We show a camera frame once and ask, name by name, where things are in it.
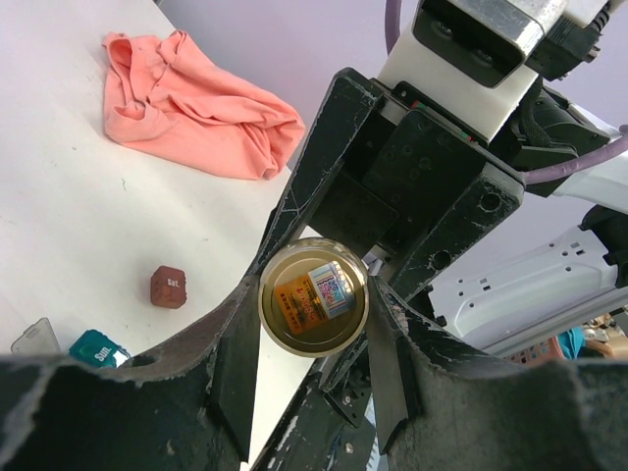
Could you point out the glass pill bottle yellow pills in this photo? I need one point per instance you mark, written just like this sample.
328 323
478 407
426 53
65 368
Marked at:
313 299

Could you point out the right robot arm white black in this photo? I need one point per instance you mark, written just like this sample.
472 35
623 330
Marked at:
544 290

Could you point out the pink shirt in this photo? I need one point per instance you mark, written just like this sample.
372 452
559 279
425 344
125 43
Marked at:
166 98

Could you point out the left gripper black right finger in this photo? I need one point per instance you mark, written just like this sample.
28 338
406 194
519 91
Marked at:
441 404

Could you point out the teal pill box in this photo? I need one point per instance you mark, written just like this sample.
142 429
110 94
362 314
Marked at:
98 351

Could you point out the grey pill box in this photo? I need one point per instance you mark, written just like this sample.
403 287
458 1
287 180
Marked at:
38 339

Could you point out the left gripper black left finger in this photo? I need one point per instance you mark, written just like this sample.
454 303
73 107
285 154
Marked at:
184 404

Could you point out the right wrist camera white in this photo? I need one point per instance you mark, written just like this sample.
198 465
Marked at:
476 60

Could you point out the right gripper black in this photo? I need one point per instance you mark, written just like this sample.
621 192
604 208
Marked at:
383 169

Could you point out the red pill box right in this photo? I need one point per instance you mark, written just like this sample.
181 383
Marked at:
168 288

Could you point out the pink plastic basket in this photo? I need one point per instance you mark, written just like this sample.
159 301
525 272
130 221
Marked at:
541 352

